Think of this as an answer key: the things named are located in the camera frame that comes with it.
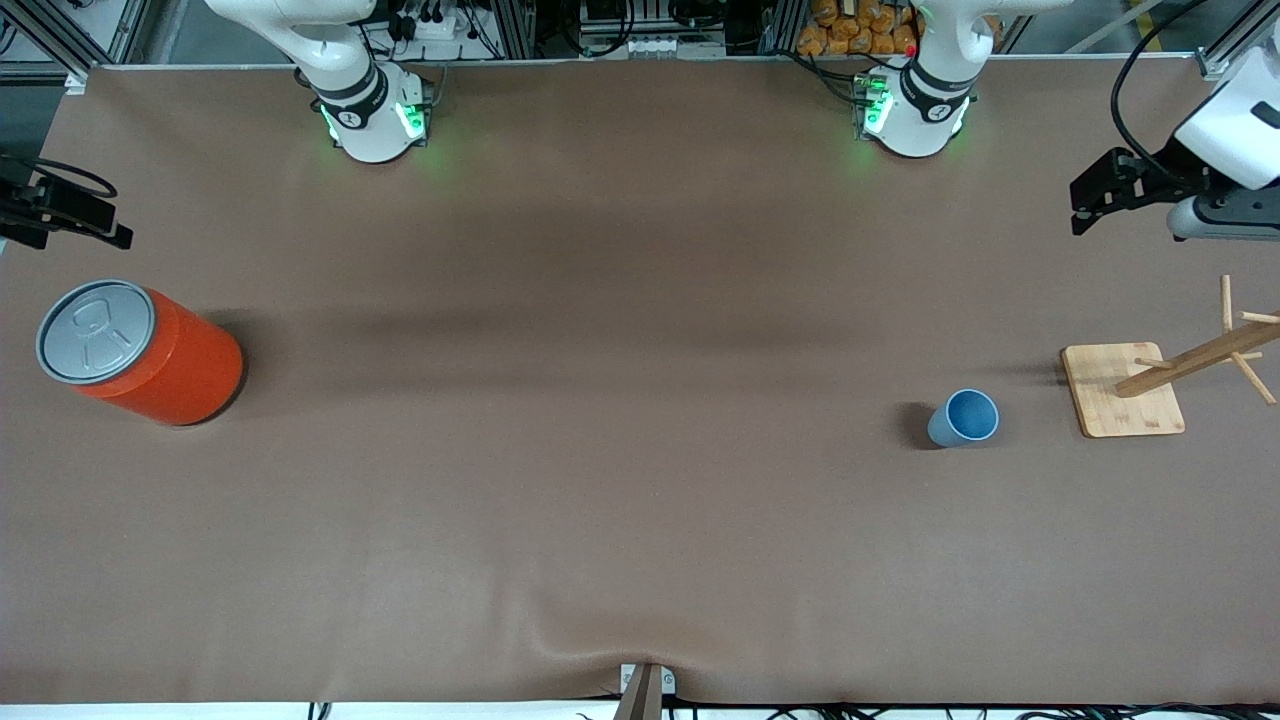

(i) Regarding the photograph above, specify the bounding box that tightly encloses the light blue plastic cup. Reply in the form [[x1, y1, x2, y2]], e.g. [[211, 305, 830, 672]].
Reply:
[[926, 388, 1000, 449]]

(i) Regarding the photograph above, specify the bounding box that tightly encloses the wooden cup rack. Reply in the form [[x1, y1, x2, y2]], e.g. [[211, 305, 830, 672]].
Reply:
[[1060, 275, 1280, 439]]

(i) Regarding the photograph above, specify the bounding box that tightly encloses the orange can-shaped container silver lid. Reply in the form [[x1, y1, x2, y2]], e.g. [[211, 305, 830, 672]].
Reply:
[[36, 279, 244, 428]]

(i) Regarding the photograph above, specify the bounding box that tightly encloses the orange snack packets bag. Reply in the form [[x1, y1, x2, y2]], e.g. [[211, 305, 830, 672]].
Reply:
[[797, 0, 921, 58]]

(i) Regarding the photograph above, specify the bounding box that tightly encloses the white power strip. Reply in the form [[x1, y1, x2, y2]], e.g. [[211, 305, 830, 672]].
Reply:
[[398, 8, 473, 43]]

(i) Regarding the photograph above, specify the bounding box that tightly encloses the white connector strip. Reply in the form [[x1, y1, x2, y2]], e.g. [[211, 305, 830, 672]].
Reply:
[[620, 35, 727, 59]]

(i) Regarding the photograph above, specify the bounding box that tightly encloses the brown table mat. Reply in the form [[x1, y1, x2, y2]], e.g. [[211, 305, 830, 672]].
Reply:
[[0, 55, 1280, 706]]

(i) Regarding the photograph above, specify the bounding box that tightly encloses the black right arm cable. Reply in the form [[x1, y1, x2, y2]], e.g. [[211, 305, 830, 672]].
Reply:
[[0, 155, 121, 201]]

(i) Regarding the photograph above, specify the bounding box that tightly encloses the aluminium frame post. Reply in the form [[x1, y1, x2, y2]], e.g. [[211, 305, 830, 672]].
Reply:
[[1195, 0, 1280, 83], [0, 0, 151, 86]]

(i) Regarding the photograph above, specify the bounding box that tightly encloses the metal table clamp bracket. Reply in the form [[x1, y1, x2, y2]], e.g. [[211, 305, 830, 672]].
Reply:
[[618, 662, 676, 720]]

